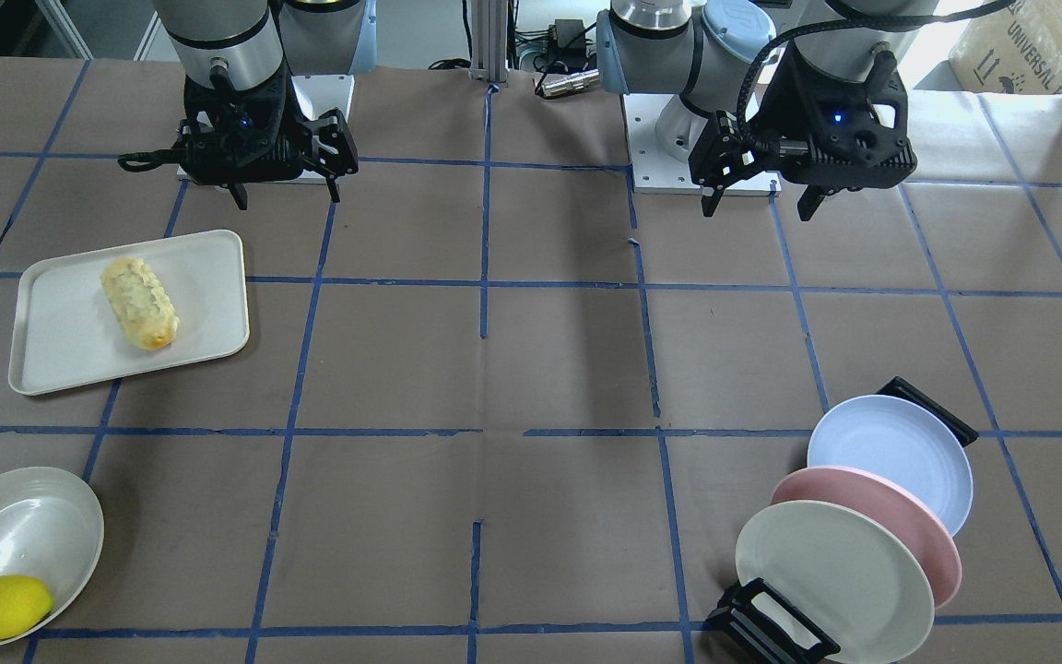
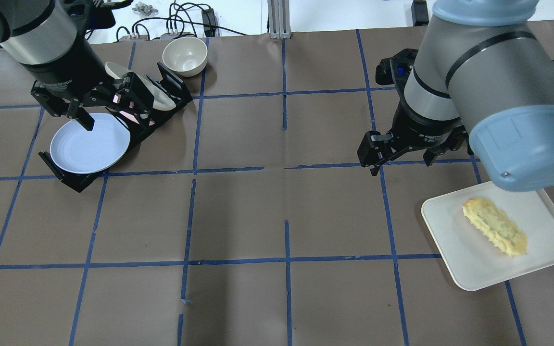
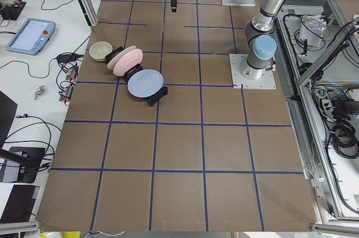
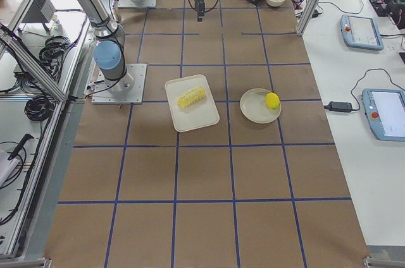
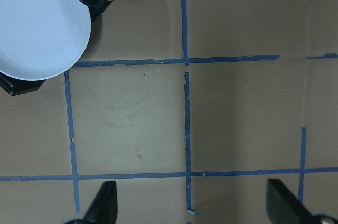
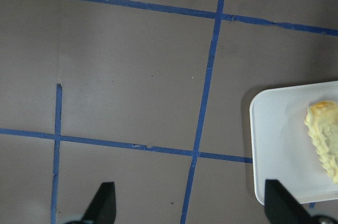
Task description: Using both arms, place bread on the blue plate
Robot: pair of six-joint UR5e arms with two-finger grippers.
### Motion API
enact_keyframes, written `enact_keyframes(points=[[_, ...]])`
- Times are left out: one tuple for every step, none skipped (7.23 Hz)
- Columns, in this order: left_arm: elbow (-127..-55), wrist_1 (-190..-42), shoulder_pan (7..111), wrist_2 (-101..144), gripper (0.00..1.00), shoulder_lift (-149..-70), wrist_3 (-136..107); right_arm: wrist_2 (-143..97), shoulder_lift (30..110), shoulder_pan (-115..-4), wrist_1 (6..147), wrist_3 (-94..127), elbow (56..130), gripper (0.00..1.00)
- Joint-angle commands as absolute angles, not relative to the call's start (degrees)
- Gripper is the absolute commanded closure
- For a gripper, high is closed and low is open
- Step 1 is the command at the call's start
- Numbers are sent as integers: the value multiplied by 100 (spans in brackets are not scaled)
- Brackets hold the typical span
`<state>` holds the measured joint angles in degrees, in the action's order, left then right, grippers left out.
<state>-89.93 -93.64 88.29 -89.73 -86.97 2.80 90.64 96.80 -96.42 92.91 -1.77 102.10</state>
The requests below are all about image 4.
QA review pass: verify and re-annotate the blue teach pendant near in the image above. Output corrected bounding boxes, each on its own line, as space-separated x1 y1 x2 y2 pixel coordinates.
361 88 404 142

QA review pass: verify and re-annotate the blue teach pendant far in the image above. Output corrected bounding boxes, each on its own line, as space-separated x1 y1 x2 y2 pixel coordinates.
340 14 384 51

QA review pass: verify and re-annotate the black power adapter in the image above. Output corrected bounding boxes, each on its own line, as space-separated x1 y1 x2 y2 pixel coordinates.
324 101 352 113

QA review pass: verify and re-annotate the yellow bread loaf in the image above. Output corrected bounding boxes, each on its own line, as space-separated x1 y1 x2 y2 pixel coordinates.
177 86 206 108

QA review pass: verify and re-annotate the cream round plate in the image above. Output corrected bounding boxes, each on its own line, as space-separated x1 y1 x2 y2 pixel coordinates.
240 88 281 124

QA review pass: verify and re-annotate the blue teach pendant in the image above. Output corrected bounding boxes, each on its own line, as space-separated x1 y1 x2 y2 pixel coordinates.
340 14 384 51
361 88 404 142

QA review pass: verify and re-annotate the yellow lemon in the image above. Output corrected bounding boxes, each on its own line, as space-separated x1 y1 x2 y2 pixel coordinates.
265 92 280 109

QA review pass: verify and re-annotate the cream rectangular tray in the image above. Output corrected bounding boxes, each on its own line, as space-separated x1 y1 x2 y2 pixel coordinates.
165 74 220 132

